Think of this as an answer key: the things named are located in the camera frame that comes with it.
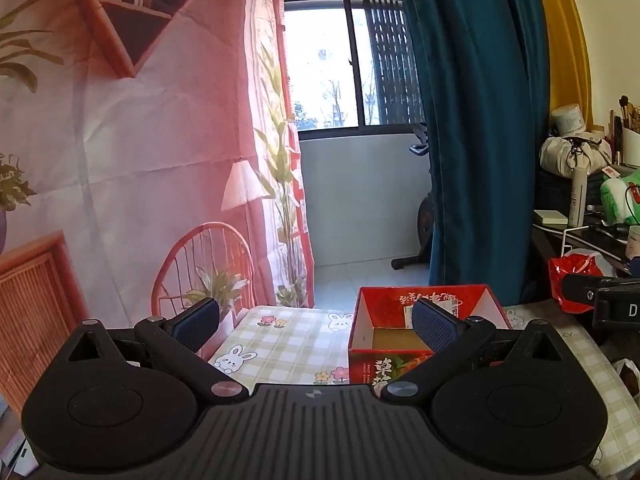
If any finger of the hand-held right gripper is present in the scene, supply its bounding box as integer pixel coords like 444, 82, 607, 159
561, 271, 616, 306

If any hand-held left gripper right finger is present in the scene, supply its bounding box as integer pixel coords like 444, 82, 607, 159
380, 299, 568, 403

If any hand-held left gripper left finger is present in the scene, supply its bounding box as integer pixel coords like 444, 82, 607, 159
66, 297, 251, 402

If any red strawberry print cardboard box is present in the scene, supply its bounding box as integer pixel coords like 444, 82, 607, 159
347, 284, 513, 386

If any red plastic bag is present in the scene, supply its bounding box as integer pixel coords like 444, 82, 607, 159
548, 254, 618, 315

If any dark desk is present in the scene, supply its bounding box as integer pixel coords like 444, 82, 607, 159
531, 220, 640, 281

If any pale yellow notepad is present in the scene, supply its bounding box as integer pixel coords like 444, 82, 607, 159
532, 209, 569, 226

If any white spray bottle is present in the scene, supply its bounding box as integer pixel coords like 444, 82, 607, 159
567, 166, 587, 227

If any green checked rabbit print sheet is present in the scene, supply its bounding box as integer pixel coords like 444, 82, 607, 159
207, 302, 640, 480

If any green plush toy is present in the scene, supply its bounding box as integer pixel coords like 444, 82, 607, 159
600, 167, 640, 226

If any black case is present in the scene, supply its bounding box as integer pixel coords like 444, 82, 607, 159
536, 167, 606, 211

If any black exercise bike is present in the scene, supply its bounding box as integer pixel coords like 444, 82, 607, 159
391, 122, 441, 271

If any white brush holder cup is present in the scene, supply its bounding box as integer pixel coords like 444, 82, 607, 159
620, 130, 640, 167

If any printed paper roll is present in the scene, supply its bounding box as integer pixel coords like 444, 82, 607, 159
550, 104, 587, 136

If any bunch of makeup brushes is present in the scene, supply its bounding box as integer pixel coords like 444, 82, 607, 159
607, 95, 640, 136

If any teal curtain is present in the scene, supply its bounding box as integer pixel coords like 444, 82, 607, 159
392, 0, 553, 306

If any yellow curtain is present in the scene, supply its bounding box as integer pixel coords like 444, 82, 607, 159
530, 0, 596, 131

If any black framed window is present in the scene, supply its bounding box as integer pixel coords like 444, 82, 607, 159
282, 0, 428, 133

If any white wire rack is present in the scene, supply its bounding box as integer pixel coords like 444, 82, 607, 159
559, 225, 631, 261

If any white cloth drawstring bag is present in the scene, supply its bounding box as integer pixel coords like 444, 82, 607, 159
539, 132, 613, 178

